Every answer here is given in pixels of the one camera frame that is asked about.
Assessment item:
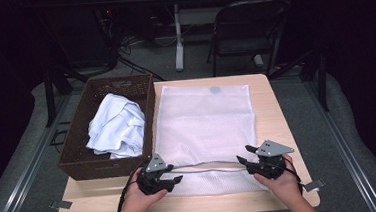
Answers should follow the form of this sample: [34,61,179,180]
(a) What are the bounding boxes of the dark equipment with red light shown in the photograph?
[93,6,121,68]

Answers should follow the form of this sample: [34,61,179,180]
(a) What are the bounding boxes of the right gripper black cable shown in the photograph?
[281,162,306,198]

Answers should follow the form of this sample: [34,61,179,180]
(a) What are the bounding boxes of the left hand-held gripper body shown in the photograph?
[134,152,175,196]

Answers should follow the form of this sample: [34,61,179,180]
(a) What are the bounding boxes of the brown woven basket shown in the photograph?
[51,72,162,183]

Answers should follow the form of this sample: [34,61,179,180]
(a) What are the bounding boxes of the metal table clip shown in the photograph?
[301,178,326,193]
[48,198,74,212]

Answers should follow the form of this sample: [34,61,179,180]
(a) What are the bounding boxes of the aluminium floor rail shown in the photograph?
[0,93,81,212]
[302,72,376,212]

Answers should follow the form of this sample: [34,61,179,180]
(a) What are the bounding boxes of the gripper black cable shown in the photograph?
[113,159,152,212]
[281,162,306,198]

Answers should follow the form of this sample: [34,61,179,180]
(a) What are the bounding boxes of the black stand leg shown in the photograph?
[41,64,91,129]
[265,47,331,116]

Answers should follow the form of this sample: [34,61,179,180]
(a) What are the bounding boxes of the white desk foot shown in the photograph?
[253,54,266,69]

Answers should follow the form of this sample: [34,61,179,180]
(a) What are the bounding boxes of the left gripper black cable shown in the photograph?
[113,159,152,212]

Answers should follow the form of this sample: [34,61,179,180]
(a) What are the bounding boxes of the white mesh laundry bag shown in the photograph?
[150,78,270,200]

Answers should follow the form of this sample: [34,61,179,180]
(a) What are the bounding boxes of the person's left hand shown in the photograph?
[119,167,170,212]

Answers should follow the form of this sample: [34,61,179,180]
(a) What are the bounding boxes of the black floor cables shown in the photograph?
[115,34,167,86]

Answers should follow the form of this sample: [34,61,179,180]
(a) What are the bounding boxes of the white shirt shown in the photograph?
[82,90,149,162]

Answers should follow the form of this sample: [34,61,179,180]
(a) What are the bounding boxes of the black folding chair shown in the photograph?
[202,0,296,83]

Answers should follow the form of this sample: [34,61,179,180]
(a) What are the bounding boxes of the person's right hand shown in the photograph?
[252,153,304,206]

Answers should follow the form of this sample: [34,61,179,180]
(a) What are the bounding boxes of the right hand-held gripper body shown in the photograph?
[245,138,297,182]

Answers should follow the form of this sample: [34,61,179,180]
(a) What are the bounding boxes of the white desk leg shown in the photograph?
[171,2,187,73]

